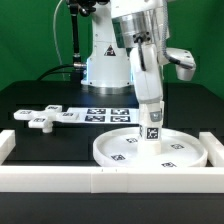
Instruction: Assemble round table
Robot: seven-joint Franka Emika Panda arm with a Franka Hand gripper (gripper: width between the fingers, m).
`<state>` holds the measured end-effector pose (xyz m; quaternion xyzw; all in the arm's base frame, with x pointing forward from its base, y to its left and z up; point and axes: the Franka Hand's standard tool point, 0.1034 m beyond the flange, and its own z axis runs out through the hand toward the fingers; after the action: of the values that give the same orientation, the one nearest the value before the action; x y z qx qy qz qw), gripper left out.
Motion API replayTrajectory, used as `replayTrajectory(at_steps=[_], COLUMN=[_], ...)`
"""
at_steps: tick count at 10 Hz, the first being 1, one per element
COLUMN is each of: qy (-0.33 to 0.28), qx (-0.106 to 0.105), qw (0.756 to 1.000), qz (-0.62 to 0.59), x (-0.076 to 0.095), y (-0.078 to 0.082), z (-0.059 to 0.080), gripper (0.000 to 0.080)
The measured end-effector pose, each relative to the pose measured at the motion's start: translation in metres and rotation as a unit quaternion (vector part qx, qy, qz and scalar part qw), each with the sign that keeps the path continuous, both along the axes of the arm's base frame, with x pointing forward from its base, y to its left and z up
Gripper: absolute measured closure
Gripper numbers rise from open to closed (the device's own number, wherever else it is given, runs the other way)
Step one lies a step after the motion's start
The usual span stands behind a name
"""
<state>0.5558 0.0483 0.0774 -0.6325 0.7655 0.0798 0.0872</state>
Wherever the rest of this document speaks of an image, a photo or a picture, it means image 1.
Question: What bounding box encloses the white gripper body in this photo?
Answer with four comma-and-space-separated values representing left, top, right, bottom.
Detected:
130, 44, 163, 104

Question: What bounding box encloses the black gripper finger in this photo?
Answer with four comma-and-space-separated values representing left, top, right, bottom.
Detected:
150, 111, 163, 122

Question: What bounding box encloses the white round table top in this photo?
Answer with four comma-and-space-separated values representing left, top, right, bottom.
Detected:
93, 127, 208, 169

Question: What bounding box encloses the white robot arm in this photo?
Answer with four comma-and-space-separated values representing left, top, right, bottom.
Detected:
82, 0, 167, 122

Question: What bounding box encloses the white marker sheet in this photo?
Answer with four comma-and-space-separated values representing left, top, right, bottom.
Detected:
56, 107, 139, 124

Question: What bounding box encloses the white cross-shaped table base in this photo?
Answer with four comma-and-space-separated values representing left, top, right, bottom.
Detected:
14, 105, 79, 133

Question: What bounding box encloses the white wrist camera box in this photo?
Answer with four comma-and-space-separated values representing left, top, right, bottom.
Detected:
167, 48, 196, 81

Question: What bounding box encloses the white right fence rail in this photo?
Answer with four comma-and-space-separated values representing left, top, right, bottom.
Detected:
199, 132, 224, 167

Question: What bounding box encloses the white fence rail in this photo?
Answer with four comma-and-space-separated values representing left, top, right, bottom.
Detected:
199, 132, 224, 167
0, 166, 224, 193
0, 130, 16, 165

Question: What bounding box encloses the white front fence rail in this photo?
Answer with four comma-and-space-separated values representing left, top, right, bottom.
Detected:
0, 166, 224, 193

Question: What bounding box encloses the black cable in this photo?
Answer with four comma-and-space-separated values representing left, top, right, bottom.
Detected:
36, 64, 76, 82

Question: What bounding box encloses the grey cable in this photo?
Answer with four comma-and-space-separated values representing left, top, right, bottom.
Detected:
52, 0, 68, 81

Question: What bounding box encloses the black camera stand pole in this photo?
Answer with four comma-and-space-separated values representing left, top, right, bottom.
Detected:
66, 0, 96, 83

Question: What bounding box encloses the white left fence rail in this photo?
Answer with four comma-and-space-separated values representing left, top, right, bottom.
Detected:
0, 130, 16, 165

